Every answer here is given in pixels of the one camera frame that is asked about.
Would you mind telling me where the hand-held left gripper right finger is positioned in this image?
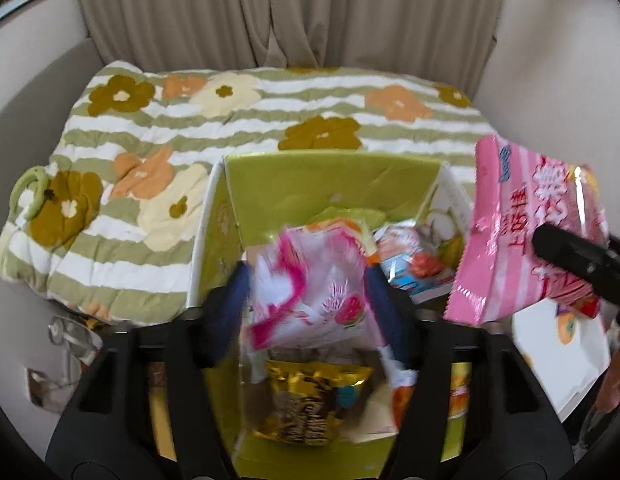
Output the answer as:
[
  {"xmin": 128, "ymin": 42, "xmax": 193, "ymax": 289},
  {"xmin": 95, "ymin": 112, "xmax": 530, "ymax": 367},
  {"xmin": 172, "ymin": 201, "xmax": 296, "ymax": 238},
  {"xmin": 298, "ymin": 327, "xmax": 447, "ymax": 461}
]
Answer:
[{"xmin": 365, "ymin": 265, "xmax": 576, "ymax": 480}]

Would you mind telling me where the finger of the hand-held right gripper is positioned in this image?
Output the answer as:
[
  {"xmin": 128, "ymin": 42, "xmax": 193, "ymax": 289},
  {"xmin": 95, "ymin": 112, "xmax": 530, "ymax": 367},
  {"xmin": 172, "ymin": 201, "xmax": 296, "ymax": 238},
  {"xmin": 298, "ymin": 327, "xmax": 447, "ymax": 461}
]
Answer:
[{"xmin": 532, "ymin": 224, "xmax": 620, "ymax": 307}]

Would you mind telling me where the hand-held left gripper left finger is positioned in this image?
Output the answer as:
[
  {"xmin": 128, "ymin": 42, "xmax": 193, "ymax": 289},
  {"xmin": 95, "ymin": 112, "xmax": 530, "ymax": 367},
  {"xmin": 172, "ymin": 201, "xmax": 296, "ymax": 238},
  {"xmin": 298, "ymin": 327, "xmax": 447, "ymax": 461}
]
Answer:
[{"xmin": 44, "ymin": 260, "xmax": 253, "ymax": 480}]

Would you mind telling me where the blue white snack packet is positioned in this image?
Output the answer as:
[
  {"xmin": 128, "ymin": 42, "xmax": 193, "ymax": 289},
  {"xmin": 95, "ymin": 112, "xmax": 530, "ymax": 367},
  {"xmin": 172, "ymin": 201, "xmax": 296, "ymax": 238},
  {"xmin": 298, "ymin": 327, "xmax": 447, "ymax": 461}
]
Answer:
[{"xmin": 372, "ymin": 226, "xmax": 457, "ymax": 306}]

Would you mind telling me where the pink white strawberry packet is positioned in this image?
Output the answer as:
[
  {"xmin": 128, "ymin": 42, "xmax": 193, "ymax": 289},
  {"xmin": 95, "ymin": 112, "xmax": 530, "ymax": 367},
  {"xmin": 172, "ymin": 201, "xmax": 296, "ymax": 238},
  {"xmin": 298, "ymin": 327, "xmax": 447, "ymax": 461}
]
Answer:
[{"xmin": 246, "ymin": 217, "xmax": 387, "ymax": 352}]

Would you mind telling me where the pink striped snack packet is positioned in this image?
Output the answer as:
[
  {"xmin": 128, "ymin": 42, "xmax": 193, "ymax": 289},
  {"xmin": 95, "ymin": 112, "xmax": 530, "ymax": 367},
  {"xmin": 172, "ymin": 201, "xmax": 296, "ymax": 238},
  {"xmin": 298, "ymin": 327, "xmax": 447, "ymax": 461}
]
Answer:
[{"xmin": 444, "ymin": 134, "xmax": 611, "ymax": 327}]

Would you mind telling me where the yellow chocolate snack packet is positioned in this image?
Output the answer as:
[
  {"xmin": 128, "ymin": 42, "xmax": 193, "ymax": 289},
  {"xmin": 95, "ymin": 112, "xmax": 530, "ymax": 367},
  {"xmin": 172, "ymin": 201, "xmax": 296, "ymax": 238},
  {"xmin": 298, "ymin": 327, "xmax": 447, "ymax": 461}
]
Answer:
[{"xmin": 250, "ymin": 359, "xmax": 375, "ymax": 447}]

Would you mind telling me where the green cardboard box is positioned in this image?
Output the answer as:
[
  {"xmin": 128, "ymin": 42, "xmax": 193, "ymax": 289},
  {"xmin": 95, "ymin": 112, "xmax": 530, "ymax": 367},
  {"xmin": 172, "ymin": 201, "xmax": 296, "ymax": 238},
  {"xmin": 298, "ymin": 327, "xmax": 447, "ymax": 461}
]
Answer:
[{"xmin": 185, "ymin": 152, "xmax": 477, "ymax": 480}]

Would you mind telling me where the floral striped blanket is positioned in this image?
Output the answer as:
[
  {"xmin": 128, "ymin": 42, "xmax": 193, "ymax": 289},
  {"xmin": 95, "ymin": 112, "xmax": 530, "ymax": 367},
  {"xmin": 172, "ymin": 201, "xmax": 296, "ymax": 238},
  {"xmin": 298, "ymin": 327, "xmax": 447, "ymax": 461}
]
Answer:
[{"xmin": 0, "ymin": 60, "xmax": 496, "ymax": 323}]

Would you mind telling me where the grey headboard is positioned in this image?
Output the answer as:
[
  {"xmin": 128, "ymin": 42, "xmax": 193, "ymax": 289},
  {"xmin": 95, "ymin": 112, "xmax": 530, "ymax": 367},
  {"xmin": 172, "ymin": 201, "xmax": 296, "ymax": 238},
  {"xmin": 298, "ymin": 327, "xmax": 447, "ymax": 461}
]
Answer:
[{"xmin": 0, "ymin": 37, "xmax": 103, "ymax": 133}]

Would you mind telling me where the beige curtain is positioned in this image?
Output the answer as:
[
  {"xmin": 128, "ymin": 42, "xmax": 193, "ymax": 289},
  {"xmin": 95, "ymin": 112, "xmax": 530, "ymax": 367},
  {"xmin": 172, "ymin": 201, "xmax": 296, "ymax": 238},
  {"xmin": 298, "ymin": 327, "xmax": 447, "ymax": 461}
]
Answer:
[{"xmin": 72, "ymin": 0, "xmax": 511, "ymax": 101}]

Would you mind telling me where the wall outlet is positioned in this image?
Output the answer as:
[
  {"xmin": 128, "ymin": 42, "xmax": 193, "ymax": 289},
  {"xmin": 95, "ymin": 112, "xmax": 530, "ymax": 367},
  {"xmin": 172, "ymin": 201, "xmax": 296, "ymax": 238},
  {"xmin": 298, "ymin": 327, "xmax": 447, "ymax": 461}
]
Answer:
[{"xmin": 26, "ymin": 367, "xmax": 65, "ymax": 411}]

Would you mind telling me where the green ring toy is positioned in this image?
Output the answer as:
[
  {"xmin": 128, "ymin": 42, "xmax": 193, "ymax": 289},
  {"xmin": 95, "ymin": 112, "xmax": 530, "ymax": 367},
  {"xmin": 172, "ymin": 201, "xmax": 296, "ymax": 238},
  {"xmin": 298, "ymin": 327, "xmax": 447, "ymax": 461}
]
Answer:
[{"xmin": 11, "ymin": 165, "xmax": 56, "ymax": 221}]

